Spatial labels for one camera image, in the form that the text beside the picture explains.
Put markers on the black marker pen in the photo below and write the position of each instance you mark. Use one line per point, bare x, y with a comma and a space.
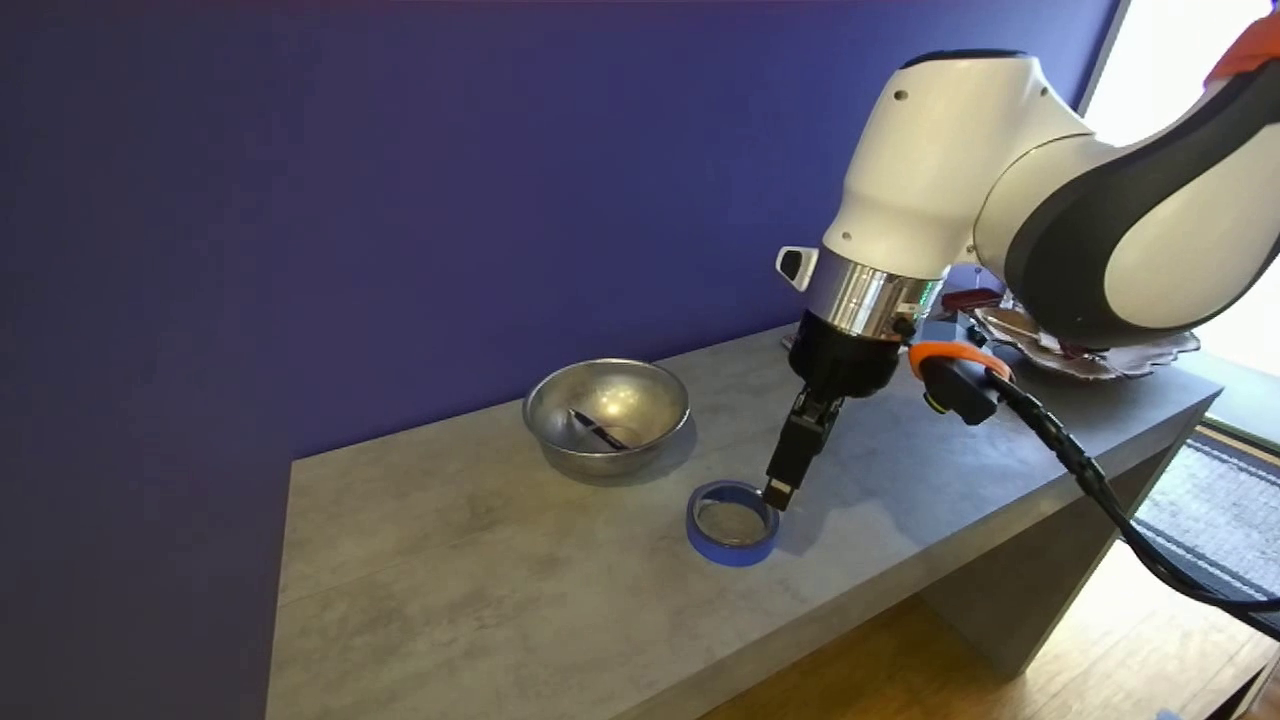
600, 429

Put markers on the round metal bowl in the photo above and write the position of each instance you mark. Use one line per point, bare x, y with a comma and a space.
605, 419

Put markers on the grey rug with dark border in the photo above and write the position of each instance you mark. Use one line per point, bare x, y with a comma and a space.
1205, 513

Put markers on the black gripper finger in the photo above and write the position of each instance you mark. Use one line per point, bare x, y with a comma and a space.
779, 482
820, 419

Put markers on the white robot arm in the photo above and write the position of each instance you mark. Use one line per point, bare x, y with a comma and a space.
1012, 186

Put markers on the blue masking tape roll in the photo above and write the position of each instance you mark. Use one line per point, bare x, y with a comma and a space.
707, 539

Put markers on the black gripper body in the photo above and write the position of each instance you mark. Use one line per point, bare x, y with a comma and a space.
840, 357

